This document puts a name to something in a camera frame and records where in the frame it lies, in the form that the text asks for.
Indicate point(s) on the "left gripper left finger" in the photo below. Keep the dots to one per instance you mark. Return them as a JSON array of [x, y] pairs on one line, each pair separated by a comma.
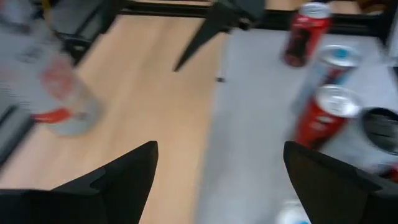
[[124, 186]]

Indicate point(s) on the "wooden shelf black metal frame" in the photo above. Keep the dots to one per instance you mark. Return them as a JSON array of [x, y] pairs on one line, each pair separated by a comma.
[[140, 93]]

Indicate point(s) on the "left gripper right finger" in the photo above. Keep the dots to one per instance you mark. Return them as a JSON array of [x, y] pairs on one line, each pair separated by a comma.
[[326, 193]]

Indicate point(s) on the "blue silver Red Bull can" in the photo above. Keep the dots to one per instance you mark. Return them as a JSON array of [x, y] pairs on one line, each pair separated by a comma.
[[329, 73]]

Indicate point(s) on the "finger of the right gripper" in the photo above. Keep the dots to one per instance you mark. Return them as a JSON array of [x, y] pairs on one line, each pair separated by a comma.
[[205, 40]]

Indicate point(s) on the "white tall slim can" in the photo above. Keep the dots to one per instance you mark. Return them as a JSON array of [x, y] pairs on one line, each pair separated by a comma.
[[381, 130], [59, 87]]

